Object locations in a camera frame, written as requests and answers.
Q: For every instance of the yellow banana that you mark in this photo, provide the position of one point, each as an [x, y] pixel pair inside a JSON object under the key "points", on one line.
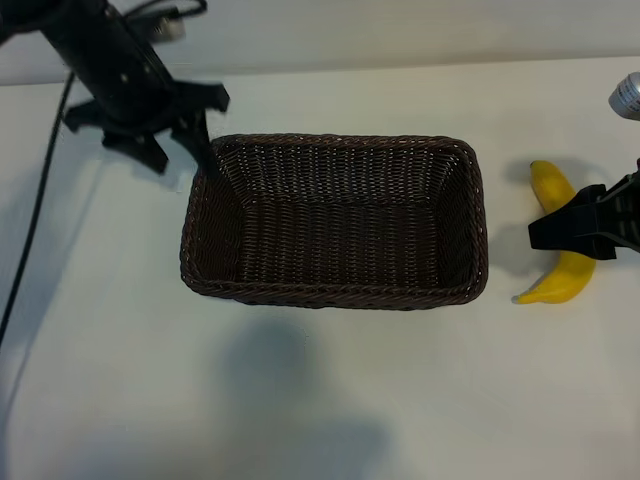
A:
{"points": [[575, 277]]}

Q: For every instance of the dark brown wicker basket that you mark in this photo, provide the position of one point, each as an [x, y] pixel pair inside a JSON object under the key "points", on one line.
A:
{"points": [[340, 235]]}

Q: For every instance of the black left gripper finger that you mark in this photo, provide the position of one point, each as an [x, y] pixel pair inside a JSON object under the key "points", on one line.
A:
{"points": [[135, 150], [200, 145]]}

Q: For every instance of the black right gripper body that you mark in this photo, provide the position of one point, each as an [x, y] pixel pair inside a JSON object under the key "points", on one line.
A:
{"points": [[625, 215]]}

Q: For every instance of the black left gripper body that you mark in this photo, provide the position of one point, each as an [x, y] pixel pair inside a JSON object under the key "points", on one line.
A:
{"points": [[120, 75]]}

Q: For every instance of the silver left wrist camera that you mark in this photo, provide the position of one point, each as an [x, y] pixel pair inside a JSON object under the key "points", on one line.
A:
{"points": [[170, 27]]}

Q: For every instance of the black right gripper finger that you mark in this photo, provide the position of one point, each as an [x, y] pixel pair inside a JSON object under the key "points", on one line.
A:
{"points": [[572, 241], [572, 217]]}

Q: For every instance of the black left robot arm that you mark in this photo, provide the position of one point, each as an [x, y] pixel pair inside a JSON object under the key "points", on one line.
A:
{"points": [[30, 15]]}

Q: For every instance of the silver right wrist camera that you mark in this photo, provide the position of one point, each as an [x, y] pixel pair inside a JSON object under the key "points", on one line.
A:
{"points": [[627, 97]]}

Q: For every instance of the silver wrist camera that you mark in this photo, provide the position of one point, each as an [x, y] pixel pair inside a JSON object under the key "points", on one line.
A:
{"points": [[627, 97], [170, 27]]}

